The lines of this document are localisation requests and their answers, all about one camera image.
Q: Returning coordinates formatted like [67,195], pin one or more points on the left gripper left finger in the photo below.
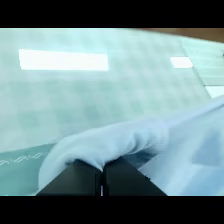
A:
[75,181]

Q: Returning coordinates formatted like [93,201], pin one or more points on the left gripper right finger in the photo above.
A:
[130,181]

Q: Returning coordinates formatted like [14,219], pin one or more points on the white shirt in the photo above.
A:
[110,143]

